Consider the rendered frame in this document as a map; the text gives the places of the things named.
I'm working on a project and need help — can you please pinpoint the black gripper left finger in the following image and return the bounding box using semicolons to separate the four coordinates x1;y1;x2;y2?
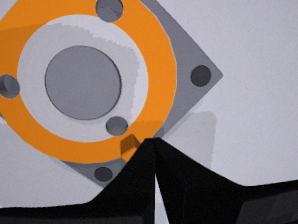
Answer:
0;137;156;224

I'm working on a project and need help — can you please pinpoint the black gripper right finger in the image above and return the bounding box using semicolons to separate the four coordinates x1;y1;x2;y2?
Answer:
153;137;298;224

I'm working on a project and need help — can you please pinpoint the orange round plate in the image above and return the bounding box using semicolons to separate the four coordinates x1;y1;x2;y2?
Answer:
0;0;177;164

